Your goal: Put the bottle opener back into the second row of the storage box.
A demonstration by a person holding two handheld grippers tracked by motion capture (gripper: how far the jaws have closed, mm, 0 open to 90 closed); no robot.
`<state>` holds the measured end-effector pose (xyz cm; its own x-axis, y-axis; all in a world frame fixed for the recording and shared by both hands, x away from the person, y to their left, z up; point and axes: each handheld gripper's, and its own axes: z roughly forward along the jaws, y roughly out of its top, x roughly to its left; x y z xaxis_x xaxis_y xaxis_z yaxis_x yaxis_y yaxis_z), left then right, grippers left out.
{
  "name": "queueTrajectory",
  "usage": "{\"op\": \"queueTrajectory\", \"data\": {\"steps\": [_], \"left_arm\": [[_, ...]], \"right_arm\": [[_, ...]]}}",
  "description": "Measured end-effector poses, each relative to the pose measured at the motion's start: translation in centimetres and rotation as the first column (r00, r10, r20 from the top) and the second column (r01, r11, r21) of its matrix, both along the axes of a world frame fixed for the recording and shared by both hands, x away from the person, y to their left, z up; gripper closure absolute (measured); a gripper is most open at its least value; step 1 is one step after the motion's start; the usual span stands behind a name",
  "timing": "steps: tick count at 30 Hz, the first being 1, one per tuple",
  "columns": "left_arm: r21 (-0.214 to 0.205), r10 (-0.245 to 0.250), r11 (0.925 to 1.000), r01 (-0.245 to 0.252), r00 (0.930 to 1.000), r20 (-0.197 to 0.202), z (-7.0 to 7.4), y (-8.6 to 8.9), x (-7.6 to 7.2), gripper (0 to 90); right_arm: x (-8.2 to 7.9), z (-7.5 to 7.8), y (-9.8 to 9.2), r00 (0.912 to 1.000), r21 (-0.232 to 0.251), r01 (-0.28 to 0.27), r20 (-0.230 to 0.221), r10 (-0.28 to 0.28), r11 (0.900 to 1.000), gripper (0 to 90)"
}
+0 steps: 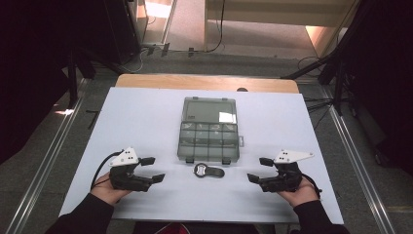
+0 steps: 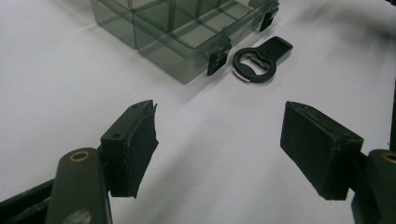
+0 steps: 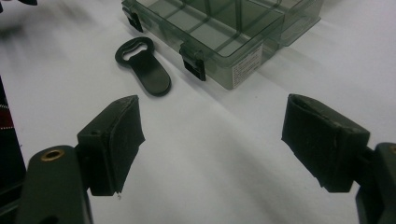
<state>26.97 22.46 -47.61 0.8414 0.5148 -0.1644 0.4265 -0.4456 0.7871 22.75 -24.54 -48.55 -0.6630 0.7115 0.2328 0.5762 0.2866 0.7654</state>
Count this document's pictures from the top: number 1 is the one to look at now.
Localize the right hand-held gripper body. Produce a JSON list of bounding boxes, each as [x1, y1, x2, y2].
[[258, 149, 316, 193]]

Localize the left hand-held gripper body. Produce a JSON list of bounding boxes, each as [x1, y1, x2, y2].
[[108, 146, 154, 193]]

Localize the person's right hand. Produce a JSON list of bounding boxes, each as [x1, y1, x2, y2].
[[278, 176, 321, 209]]

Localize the person's left hand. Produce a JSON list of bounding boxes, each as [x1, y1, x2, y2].
[[90, 172, 132, 207]]

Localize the white board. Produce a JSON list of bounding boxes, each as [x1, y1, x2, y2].
[[58, 86, 345, 225]]

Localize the black bottle opener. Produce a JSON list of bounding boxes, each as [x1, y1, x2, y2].
[[192, 162, 226, 179]]

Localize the clear grey plastic organizer box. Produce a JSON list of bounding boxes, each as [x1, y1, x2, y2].
[[176, 96, 245, 166]]

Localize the wooden table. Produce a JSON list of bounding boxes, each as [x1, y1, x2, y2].
[[114, 73, 300, 95]]

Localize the black metal stand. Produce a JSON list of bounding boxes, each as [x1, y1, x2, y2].
[[62, 48, 98, 109]]

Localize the black tripod stand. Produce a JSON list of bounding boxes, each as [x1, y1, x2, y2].
[[280, 0, 361, 117]]

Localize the black cabinet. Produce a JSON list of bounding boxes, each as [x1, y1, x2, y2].
[[102, 0, 144, 65]]

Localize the beige wooden platform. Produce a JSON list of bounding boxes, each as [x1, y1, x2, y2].
[[204, 0, 359, 58]]

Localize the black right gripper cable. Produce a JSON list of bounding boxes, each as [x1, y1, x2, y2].
[[301, 173, 323, 200]]

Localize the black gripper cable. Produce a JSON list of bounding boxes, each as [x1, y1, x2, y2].
[[301, 173, 323, 200], [90, 150, 125, 191]]

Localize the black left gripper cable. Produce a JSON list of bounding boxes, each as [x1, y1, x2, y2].
[[90, 150, 125, 191]]

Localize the metal floor rail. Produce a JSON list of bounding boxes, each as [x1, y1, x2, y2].
[[320, 86, 397, 234], [4, 77, 91, 234]]

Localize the black floor cables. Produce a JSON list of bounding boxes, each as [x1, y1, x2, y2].
[[303, 95, 337, 131]]

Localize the white floor cable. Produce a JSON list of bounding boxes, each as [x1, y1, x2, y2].
[[120, 48, 145, 74]]

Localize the hanging black cable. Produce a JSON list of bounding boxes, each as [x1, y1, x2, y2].
[[206, 0, 227, 54]]

